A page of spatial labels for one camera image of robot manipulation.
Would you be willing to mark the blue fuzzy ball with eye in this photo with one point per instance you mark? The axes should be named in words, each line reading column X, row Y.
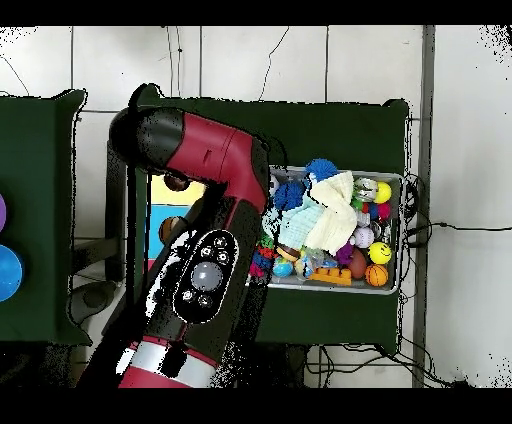
column 322, row 168

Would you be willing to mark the cream knitted cloth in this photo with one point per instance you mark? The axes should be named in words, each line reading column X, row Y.
column 336, row 216

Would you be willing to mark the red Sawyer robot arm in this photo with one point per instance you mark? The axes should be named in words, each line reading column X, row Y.
column 216, row 156

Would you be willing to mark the wooden box with three holes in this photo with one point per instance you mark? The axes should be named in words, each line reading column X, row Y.
column 160, row 224

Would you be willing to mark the metal mesh bin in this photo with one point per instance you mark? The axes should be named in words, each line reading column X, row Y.
column 340, row 288

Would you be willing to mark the blue spiky ball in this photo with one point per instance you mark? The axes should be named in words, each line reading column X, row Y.
column 288, row 196

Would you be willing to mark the mint knitted cloth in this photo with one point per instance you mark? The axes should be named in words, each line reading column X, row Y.
column 298, row 226

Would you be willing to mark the small globe ball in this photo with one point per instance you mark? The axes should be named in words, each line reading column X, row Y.
column 283, row 267

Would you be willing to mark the orange toy block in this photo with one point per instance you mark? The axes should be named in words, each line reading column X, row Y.
column 330, row 276

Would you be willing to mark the dark green table cloth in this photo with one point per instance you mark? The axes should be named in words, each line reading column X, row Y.
column 340, row 128
column 32, row 200

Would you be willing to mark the plain yellow ball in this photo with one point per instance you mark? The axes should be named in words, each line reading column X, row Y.
column 383, row 192

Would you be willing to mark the yellow smiley ball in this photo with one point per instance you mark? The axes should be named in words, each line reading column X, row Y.
column 380, row 252

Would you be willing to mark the orange toy basketball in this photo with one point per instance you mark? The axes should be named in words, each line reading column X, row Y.
column 376, row 275

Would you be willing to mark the black upright panel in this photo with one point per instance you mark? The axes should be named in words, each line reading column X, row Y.
column 116, row 224

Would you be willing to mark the dark grey stand base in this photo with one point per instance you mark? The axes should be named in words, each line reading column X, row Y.
column 94, row 298

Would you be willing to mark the large purple ball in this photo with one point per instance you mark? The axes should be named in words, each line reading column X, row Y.
column 2, row 212

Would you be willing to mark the large blue ball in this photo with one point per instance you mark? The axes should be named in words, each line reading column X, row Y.
column 8, row 272

